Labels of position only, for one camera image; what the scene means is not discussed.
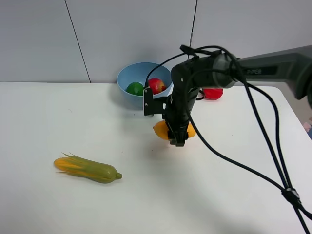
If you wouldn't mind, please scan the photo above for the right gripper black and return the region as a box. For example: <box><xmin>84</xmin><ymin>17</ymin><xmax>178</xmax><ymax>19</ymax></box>
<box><xmin>163</xmin><ymin>87</ymin><xmax>198</xmax><ymax>147</ymax></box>

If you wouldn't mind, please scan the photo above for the yellow mango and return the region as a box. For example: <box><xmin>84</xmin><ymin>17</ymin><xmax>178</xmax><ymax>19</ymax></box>
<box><xmin>153</xmin><ymin>120</ymin><xmax>196</xmax><ymax>141</ymax></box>

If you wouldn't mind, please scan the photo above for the red pomegranate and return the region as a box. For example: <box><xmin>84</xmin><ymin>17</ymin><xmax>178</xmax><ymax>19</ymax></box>
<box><xmin>148</xmin><ymin>78</ymin><xmax>166</xmax><ymax>95</ymax></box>

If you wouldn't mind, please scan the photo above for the green lime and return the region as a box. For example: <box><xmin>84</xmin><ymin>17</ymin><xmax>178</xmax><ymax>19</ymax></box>
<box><xmin>126</xmin><ymin>82</ymin><xmax>144</xmax><ymax>96</ymax></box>

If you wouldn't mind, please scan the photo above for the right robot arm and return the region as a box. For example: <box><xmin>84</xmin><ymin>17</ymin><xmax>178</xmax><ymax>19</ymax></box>
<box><xmin>163</xmin><ymin>45</ymin><xmax>312</xmax><ymax>146</ymax></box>

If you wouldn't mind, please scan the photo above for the blue bowl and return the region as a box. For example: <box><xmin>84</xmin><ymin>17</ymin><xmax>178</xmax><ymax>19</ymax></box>
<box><xmin>117</xmin><ymin>62</ymin><xmax>173</xmax><ymax>110</ymax></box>

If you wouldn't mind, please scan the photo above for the red bell pepper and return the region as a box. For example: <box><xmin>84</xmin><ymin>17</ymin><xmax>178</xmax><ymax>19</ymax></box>
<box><xmin>199</xmin><ymin>88</ymin><xmax>223</xmax><ymax>100</ymax></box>

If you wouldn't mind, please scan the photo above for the corn cob with husk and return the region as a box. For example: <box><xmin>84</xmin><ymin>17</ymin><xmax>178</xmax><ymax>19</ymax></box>
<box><xmin>54</xmin><ymin>153</ymin><xmax>123</xmax><ymax>184</ymax></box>

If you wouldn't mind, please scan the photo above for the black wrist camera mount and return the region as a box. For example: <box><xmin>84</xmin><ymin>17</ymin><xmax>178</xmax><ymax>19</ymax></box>
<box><xmin>143</xmin><ymin>87</ymin><xmax>168</xmax><ymax>116</ymax></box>

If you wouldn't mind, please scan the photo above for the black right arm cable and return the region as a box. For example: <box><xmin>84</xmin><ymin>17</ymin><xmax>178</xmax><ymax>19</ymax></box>
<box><xmin>143</xmin><ymin>44</ymin><xmax>312</xmax><ymax>234</ymax></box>

